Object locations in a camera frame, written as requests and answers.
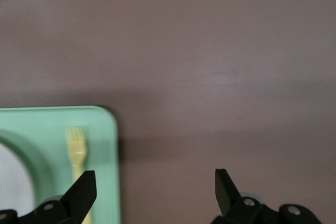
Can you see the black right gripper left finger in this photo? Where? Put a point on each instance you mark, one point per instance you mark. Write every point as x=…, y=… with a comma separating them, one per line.
x=78, y=195

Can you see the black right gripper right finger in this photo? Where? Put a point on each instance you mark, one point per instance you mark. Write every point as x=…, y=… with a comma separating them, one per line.
x=227, y=195

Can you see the yellow plastic fork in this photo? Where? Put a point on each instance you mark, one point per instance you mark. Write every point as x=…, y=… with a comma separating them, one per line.
x=76, y=150

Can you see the white round plate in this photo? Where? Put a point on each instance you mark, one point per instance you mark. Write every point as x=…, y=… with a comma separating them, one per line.
x=13, y=176

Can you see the light green rectangular tray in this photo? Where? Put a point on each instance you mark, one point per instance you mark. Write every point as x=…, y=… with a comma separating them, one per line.
x=105, y=134

